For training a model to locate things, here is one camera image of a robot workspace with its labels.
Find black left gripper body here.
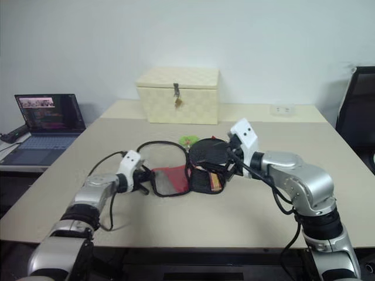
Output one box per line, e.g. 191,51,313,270
132,163,152,193

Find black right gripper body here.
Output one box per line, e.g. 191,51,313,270
225,132,246,177

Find black red paddle case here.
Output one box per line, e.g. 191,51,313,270
137,140,227,198

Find small green object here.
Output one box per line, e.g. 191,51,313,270
179,135,199,147

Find white power strip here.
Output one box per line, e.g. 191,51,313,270
269,103,295,117

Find cream woven lidded box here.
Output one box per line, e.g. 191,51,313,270
135,66,221,125

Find metal latch with padlock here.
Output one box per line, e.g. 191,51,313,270
172,83,184,110

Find open blue laptop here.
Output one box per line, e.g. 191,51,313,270
1,93,87,166

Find black office chair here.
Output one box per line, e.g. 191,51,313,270
335,66,375,177

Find black device beside laptop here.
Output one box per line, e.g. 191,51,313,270
0,124,30,145

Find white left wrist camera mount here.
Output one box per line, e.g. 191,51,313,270
118,149,146,193

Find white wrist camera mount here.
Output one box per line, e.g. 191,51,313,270
229,117,260,179
118,149,146,193

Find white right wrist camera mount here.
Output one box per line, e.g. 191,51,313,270
229,117,260,179

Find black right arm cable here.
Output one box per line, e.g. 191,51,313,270
227,148,305,281

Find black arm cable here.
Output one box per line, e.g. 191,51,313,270
87,150,128,232
227,148,305,281

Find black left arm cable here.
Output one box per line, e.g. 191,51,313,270
87,150,128,232

